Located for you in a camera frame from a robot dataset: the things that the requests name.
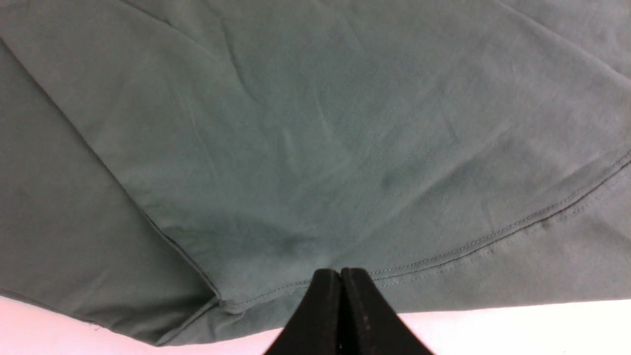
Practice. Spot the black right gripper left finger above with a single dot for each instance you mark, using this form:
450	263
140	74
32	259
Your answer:
312	329

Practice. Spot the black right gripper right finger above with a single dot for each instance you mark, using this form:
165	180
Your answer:
368	325

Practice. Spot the green long sleeve shirt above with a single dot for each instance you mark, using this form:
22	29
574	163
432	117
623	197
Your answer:
176	170

